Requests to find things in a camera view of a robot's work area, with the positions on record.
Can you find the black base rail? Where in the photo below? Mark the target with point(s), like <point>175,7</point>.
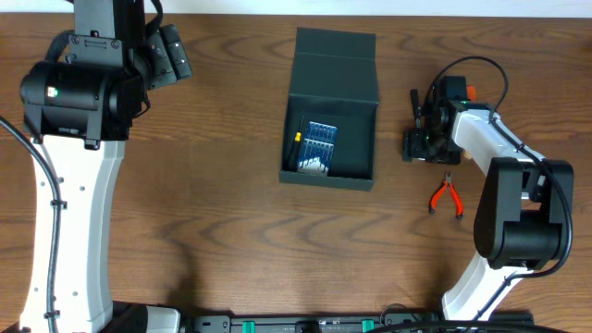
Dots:
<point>319,324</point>

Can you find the small claw hammer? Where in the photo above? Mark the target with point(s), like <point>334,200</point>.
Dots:
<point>416,108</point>

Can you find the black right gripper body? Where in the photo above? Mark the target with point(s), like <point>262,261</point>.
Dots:
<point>433,148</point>

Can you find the black yellow screwdriver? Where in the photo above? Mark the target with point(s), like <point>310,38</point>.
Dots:
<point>292,161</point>

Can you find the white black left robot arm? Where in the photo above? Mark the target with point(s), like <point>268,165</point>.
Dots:
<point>80,102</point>

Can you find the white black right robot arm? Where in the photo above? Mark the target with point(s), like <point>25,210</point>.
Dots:
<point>523,224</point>

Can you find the dark green open box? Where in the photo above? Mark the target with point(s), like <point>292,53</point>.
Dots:
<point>333,81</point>

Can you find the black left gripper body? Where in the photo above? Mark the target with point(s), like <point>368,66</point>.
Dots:
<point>171,53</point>

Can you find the blue screwdriver bit case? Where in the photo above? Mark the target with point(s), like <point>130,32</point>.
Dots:
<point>317,149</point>

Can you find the orange scraper wooden handle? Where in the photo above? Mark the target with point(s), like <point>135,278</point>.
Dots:
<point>471,94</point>

